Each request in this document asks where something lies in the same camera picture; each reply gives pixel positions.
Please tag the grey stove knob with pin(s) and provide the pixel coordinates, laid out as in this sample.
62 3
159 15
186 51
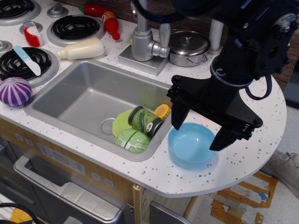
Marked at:
57 11

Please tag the green toy peas can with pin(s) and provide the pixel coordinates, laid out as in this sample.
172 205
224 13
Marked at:
144 121

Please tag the black stove burner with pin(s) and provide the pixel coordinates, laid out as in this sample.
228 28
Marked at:
75 27
12 66

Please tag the blue handled toy knife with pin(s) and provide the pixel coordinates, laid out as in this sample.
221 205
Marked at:
34 67

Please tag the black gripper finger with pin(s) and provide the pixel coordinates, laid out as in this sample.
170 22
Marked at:
224 138
178 114

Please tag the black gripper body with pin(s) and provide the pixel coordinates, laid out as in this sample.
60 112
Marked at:
215 101

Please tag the black middle stove burner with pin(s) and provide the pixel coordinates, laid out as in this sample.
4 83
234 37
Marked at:
75 27

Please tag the silver toy faucet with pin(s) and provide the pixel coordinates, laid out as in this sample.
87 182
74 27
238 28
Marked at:
146 54

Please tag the red white toy slice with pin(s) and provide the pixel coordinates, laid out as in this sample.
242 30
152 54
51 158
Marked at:
33 36

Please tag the silver post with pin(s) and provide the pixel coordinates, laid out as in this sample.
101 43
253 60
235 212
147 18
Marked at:
215 35

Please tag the grey toy sink basin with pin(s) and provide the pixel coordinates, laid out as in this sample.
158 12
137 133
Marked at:
87 96

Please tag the red toy ketchup bottle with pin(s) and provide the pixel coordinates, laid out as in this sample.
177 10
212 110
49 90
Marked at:
111 24

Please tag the green toy lettuce leaf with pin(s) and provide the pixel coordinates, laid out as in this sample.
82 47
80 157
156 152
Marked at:
121 123

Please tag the grey oven door handle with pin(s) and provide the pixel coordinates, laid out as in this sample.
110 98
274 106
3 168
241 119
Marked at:
68 203

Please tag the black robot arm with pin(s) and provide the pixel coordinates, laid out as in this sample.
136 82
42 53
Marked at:
259 32

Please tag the black front stove burner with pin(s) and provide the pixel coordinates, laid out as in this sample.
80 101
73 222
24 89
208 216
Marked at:
12 66

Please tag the purple striped toy onion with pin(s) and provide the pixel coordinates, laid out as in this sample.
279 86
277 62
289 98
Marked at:
15 91

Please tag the red toy chili pepper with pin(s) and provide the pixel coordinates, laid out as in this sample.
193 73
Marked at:
93 9

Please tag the light blue plastic bowl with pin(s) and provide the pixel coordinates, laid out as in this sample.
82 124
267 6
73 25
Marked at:
189 145

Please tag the yellow toy corn cob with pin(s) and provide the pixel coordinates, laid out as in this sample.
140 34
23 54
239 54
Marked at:
162 111

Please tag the steel pot with lid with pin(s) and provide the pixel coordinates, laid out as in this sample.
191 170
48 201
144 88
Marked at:
188 48

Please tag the cream toy mayonnaise bottle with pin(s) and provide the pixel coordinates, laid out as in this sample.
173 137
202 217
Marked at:
88 48

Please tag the white shoe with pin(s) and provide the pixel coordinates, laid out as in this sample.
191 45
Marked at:
285 167

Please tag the green toy cabbage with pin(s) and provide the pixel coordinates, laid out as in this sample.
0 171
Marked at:
132 140

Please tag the black back left burner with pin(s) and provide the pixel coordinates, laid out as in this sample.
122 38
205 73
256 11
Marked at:
15 8

